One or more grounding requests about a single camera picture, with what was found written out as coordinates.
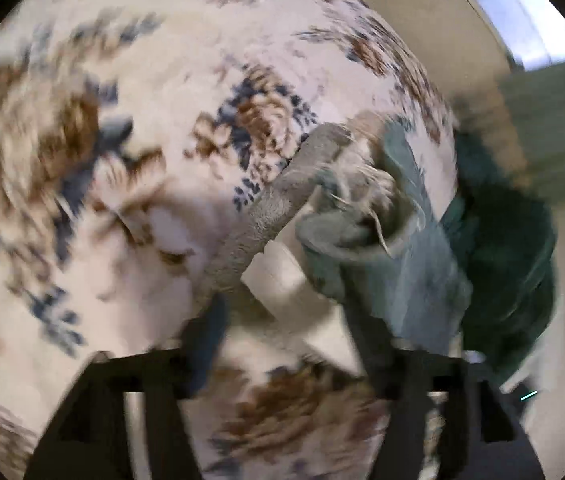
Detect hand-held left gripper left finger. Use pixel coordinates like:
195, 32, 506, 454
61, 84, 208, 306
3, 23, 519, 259
23, 294, 230, 480

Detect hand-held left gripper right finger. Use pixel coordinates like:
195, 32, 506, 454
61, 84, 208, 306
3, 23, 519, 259
343, 300, 547, 480

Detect grey teal pants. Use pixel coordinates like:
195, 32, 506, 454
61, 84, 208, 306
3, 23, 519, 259
190, 119, 475, 377

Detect dark green cloth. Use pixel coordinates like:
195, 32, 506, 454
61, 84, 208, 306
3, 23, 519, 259
439, 127, 561, 388

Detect floral printed blanket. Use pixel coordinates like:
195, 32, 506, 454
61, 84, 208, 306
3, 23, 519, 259
0, 0, 463, 480

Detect window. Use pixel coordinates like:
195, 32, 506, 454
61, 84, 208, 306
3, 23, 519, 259
436, 0, 565, 72

